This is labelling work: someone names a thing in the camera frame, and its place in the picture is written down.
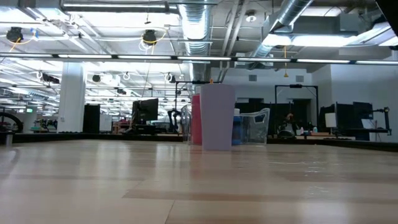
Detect dark desk monitors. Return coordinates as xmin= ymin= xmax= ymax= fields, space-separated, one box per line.
xmin=319 ymin=101 xmax=374 ymax=141

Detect yellow hanging cord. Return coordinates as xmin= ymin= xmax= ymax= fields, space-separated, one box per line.
xmin=282 ymin=45 xmax=289 ymax=78

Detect black background monitor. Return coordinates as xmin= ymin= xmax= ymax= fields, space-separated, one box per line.
xmin=131 ymin=98 xmax=160 ymax=124

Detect black cabinet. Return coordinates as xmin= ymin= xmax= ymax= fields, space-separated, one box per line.
xmin=82 ymin=103 xmax=101 ymax=134

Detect white building column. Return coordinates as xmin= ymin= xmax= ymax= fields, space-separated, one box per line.
xmin=57 ymin=61 xmax=86 ymax=134

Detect black ceiling cable reel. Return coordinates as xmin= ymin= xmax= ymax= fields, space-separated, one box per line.
xmin=6 ymin=26 xmax=25 ymax=44
xmin=141 ymin=29 xmax=159 ymax=47

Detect wide silver ventilation duct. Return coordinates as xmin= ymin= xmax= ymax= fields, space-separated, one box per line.
xmin=178 ymin=0 xmax=213 ymax=58

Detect long ceiling light strip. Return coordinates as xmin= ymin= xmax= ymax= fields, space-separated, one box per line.
xmin=0 ymin=52 xmax=398 ymax=65

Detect black ring-shaped object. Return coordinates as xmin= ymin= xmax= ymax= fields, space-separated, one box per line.
xmin=0 ymin=111 xmax=24 ymax=133

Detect small blue paint bottle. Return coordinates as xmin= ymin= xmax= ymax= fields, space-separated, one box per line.
xmin=231 ymin=108 xmax=244 ymax=146

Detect white table lamp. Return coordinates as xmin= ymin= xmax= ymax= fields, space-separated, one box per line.
xmin=324 ymin=111 xmax=338 ymax=136

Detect grey plastic cup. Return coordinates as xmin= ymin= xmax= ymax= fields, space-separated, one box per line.
xmin=200 ymin=83 xmax=236 ymax=152

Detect red paint bottle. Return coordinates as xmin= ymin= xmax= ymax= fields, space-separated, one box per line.
xmin=190 ymin=86 xmax=203 ymax=146

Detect person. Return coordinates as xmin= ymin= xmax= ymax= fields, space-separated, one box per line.
xmin=281 ymin=112 xmax=298 ymax=138

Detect clear plastic container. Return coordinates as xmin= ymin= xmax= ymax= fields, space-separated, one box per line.
xmin=235 ymin=98 xmax=295 ymax=138

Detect slanted silver ventilation duct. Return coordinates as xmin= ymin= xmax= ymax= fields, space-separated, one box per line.
xmin=251 ymin=0 xmax=315 ymax=59

